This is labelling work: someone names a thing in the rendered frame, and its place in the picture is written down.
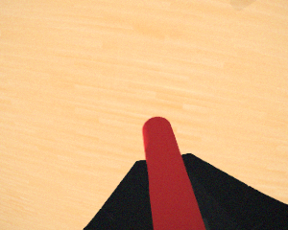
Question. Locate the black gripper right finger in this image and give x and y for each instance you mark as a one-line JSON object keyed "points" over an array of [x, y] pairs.
{"points": [[229, 204]]}

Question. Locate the red peg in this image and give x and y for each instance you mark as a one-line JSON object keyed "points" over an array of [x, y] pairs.
{"points": [[174, 206]]}

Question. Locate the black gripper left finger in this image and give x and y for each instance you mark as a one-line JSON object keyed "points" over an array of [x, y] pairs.
{"points": [[129, 207]]}

